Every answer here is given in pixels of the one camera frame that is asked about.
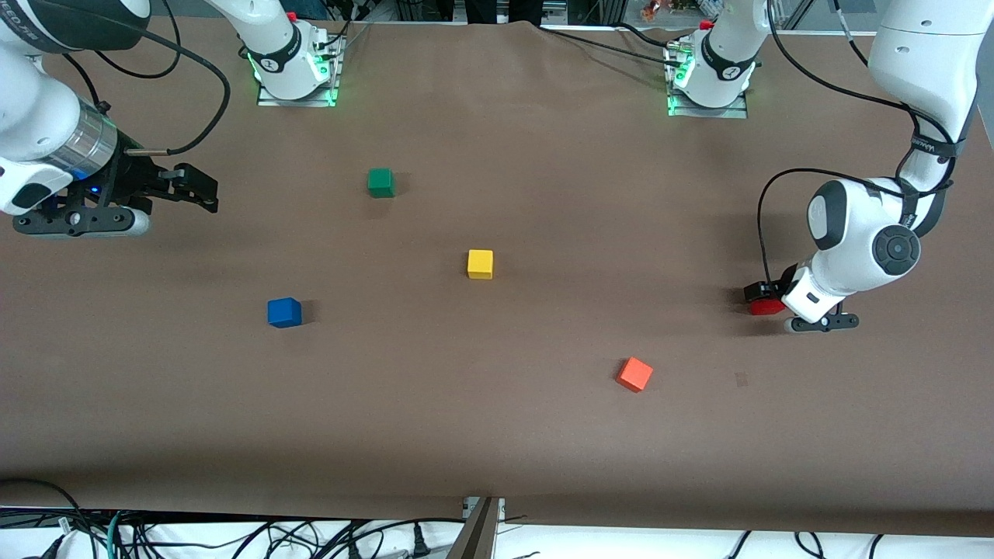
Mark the green wooden block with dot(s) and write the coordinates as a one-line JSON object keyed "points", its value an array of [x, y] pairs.
{"points": [[380, 183]]}

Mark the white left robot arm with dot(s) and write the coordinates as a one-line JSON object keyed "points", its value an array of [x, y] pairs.
{"points": [[932, 62]]}

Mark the brown table cover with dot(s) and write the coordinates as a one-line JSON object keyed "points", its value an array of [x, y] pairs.
{"points": [[543, 435]]}

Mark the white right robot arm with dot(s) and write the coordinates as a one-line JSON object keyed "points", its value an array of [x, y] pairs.
{"points": [[31, 116]]}

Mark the blue wooden block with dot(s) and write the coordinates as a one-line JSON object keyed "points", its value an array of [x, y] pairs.
{"points": [[284, 313]]}

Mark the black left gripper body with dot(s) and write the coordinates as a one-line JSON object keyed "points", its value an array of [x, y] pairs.
{"points": [[786, 279]]}

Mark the yellow wooden block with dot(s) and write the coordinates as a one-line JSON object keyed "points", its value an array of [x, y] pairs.
{"points": [[480, 264]]}

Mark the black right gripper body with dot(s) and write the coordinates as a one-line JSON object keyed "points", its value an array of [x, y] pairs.
{"points": [[129, 181]]}

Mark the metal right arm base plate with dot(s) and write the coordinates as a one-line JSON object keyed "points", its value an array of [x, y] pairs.
{"points": [[268, 99]]}

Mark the orange wooden block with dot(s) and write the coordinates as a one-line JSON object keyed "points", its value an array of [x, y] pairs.
{"points": [[634, 374]]}

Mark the aluminium profile beam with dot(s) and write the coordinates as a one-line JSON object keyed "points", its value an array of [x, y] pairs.
{"points": [[475, 536]]}

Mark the red wooden block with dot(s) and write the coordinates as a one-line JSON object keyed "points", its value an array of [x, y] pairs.
{"points": [[767, 308]]}

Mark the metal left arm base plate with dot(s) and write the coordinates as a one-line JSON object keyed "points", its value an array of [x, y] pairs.
{"points": [[734, 112]]}

